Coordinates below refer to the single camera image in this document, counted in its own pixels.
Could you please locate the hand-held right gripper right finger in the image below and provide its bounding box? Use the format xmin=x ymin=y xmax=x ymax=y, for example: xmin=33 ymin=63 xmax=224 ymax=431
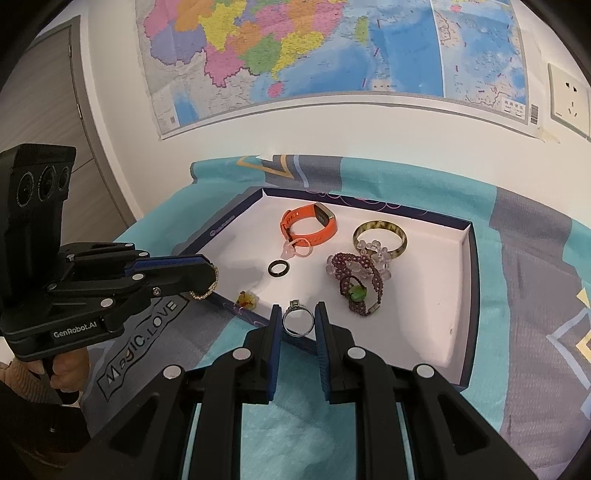
xmin=314 ymin=302 xmax=539 ymax=480

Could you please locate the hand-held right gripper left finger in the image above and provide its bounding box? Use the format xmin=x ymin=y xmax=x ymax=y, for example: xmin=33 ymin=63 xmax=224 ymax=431
xmin=69 ymin=304 xmax=283 ymax=480

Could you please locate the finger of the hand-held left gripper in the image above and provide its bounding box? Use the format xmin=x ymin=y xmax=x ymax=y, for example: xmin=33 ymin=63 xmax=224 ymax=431
xmin=59 ymin=242 xmax=218 ymax=278
xmin=48 ymin=268 xmax=220 ymax=320

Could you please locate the gold chain bracelet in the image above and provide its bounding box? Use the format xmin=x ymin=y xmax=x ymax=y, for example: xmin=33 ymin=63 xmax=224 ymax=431
xmin=189 ymin=264 xmax=220 ymax=301

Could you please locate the silver ring with green stone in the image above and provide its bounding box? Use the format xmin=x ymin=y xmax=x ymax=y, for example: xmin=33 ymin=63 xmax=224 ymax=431
xmin=281 ymin=300 xmax=315 ymax=337

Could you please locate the pink heart ring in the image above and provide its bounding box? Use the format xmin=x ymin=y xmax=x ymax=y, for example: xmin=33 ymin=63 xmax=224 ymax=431
xmin=278 ymin=237 xmax=315 ymax=261

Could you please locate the navy box with white inside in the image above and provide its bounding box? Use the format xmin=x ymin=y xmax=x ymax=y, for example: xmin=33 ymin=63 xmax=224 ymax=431
xmin=172 ymin=187 xmax=481 ymax=387

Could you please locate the clear crystal bead bracelet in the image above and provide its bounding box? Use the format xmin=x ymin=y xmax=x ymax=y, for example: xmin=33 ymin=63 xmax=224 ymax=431
xmin=325 ymin=239 xmax=394 ymax=281

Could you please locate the person's left hand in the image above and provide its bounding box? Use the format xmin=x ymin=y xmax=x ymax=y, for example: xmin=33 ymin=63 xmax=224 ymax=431
xmin=25 ymin=348 xmax=92 ymax=393

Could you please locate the orange smart band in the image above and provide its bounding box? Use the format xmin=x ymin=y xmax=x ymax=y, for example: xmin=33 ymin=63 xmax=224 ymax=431
xmin=279 ymin=202 xmax=338 ymax=245

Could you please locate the grey brown door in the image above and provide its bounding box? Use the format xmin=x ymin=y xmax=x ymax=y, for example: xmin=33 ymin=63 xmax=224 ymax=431
xmin=0 ymin=14 xmax=139 ymax=232

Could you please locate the tortoiseshell bangle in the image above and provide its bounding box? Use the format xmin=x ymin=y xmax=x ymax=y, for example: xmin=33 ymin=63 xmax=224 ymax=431
xmin=353 ymin=220 xmax=408 ymax=259

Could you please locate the teal grey printed blanket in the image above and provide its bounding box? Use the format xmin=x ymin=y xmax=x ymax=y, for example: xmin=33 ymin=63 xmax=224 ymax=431
xmin=85 ymin=154 xmax=591 ymax=480

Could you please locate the woven bracelet with green bead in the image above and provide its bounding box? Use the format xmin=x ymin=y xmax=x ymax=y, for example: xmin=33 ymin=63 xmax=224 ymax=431
xmin=339 ymin=277 xmax=382 ymax=318

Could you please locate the dark red bead bracelet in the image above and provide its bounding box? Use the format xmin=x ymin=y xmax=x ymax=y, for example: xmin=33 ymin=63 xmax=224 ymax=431
xmin=330 ymin=251 xmax=384 ymax=296

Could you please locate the colourful wall map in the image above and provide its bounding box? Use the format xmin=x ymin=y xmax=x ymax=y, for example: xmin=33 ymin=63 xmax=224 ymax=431
xmin=135 ymin=0 xmax=529 ymax=141

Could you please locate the white wall socket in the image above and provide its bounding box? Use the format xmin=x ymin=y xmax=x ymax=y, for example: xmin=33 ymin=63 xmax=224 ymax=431
xmin=547 ymin=62 xmax=591 ymax=138

